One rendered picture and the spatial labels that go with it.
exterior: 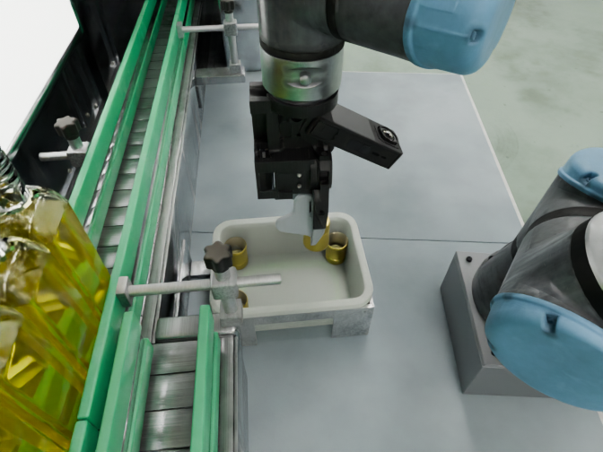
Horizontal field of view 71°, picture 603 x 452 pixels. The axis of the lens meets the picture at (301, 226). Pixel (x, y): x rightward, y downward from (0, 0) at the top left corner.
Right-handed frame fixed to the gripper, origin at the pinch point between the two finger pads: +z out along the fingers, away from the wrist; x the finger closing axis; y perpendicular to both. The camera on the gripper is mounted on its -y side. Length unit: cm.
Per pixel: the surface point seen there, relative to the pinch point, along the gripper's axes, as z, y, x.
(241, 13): 1, 11, -73
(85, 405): -4.7, 22.0, 23.2
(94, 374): -4.7, 21.9, 20.5
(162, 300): 5.0, 20.2, 7.0
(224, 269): -7.2, 10.6, 11.7
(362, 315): 10.8, -6.0, 7.6
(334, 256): 12.6, -3.6, -4.2
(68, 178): 11, 43, -25
